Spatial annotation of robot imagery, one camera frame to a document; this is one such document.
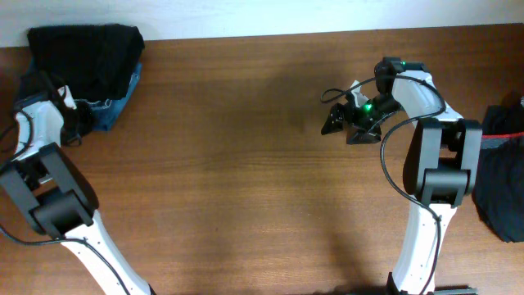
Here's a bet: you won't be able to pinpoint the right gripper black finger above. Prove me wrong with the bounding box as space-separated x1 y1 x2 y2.
346 126 382 145
321 103 346 135

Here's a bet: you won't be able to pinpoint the blue denim jeans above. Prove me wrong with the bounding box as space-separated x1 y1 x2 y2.
14 60 142 132

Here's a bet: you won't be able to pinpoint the black shorts garment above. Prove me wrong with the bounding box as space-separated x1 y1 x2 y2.
27 24 145 102

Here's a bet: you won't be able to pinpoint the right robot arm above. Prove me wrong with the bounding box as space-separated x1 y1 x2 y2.
320 57 482 295

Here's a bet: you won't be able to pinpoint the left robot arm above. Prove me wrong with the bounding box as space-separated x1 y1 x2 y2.
1 92 154 294

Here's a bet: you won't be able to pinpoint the dark garment with red trim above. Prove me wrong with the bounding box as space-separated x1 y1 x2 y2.
473 94 523 243

